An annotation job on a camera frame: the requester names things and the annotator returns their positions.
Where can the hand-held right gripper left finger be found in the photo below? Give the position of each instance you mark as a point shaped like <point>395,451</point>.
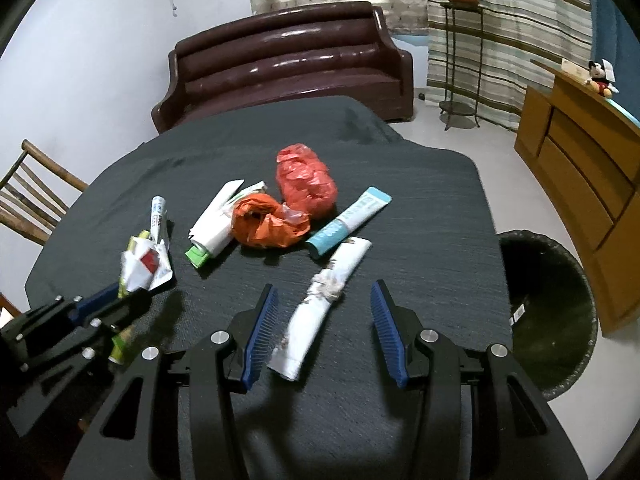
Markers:
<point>260,332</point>

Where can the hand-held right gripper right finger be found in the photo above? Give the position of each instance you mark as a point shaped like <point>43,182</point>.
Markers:
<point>387,332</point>

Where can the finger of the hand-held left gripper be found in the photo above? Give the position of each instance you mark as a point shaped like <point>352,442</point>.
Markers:
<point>125,307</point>
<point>95,302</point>

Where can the yellow green white wrapper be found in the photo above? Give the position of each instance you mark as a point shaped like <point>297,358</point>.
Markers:
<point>122,347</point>

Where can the white blue snack packet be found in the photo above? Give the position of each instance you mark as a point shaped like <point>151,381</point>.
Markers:
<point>145,270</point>

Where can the green white tissue packet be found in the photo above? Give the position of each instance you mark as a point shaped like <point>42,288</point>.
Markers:
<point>197,258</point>

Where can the orange plastic bag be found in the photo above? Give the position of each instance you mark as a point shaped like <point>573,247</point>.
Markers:
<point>265,225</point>

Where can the plain white tube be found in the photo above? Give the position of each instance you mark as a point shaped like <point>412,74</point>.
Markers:
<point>215,225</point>

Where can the teal white tube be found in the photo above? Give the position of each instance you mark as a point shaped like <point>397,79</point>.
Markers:
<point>345,222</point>

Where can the red plastic bag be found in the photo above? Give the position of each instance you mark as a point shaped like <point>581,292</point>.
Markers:
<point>305,180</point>

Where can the black trash bin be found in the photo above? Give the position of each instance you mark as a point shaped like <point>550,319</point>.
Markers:
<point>550,310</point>

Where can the wooden chair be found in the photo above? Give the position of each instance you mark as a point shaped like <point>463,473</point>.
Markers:
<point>30,195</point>

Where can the wooden cabinet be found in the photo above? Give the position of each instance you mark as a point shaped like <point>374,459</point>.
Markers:
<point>565,160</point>

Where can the brown leather sofa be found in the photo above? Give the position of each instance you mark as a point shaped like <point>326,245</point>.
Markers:
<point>280,65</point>

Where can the black metal plant stand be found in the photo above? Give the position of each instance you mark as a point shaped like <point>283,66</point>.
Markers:
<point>447,60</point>

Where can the small beige box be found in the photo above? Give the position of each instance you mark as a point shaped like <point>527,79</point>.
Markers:
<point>572,69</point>

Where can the green striped curtain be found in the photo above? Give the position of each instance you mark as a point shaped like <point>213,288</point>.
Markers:
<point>520,35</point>

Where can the mouse plush toy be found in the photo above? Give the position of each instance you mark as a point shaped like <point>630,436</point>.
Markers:
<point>600,80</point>

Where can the blue curtain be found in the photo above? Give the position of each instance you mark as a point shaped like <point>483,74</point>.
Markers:
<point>615,35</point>

